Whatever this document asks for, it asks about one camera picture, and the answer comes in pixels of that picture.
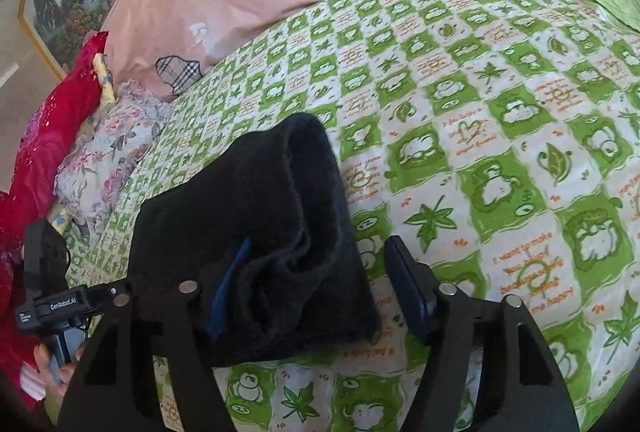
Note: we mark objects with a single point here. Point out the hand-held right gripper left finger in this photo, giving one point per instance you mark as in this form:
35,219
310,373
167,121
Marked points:
227,284

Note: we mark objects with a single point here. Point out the pink quilt with plaid hearts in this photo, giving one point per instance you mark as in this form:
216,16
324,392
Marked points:
250,11

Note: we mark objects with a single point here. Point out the person's left hand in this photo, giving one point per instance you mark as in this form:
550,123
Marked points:
52,369

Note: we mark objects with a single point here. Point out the green printed bed sheet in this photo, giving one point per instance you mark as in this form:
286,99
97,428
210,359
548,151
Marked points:
500,161

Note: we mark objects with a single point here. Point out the red sequined blanket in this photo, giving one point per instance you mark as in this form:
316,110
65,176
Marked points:
50,136

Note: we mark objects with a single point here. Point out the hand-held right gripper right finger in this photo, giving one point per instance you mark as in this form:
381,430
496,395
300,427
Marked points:
410,292

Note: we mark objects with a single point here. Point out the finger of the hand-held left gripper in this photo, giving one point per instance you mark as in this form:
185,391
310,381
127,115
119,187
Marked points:
112,288

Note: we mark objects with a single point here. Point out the black pants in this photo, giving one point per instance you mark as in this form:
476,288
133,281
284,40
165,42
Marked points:
280,212

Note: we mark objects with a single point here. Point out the floral pillow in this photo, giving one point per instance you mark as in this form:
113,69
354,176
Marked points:
100,151

